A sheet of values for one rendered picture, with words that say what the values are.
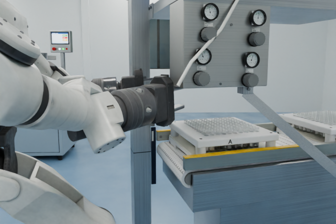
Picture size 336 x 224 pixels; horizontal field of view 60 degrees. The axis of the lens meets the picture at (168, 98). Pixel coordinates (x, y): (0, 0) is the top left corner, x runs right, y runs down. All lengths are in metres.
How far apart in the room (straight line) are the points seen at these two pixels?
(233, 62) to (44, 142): 2.81
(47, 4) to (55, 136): 3.43
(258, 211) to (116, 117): 0.56
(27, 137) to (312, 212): 2.85
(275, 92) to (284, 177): 5.35
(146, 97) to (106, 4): 5.31
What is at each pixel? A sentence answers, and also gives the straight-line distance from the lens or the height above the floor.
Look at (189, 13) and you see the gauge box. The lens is 0.66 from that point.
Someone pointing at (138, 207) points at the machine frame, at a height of 0.57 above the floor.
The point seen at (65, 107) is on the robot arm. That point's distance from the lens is 0.41.
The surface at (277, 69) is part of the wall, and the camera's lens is 6.17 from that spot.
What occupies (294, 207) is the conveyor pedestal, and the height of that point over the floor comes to 0.63.
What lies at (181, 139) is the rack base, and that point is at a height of 0.82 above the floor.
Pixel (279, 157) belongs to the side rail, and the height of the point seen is 0.81.
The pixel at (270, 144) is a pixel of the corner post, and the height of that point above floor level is 0.84.
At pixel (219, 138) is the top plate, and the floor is 0.87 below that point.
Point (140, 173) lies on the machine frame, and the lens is 1.02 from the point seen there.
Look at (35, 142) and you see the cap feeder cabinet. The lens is 3.36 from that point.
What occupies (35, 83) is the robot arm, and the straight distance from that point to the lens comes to 0.36.
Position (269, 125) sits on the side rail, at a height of 0.83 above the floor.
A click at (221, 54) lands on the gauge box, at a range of 0.69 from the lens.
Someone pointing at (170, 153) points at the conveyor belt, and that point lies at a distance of 0.88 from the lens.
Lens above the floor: 1.07
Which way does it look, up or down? 8 degrees down
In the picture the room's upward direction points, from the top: straight up
